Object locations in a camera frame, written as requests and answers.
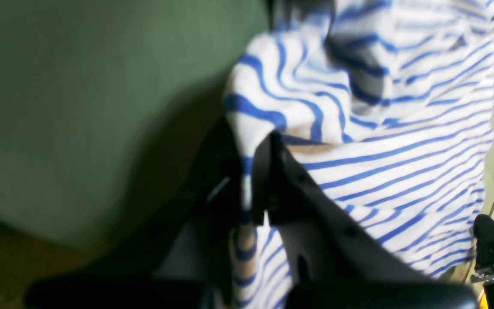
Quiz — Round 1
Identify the blue white striped t-shirt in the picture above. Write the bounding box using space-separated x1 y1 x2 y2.
223 0 494 309

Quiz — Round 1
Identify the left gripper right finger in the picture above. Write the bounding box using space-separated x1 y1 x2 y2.
251 132 479 309

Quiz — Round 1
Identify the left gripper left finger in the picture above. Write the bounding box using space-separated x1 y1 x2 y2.
24 119 241 309

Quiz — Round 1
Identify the green table cloth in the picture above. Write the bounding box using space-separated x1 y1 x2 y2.
0 0 276 284

